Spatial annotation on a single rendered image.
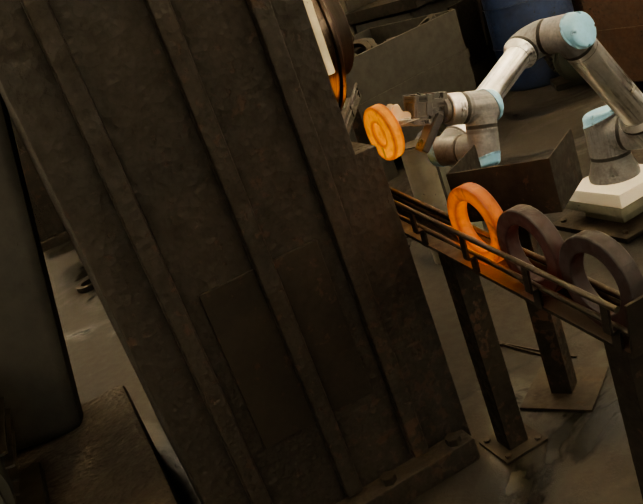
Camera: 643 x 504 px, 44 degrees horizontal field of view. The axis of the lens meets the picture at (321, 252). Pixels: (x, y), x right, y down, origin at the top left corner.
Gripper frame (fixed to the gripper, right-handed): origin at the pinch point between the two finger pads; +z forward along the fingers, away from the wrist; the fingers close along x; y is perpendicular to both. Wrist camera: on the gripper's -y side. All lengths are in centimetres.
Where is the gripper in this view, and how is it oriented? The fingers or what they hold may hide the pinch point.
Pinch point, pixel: (382, 125)
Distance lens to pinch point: 218.3
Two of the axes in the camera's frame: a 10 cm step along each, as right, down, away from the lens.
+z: -9.2, 1.7, -3.6
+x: 3.9, 2.1, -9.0
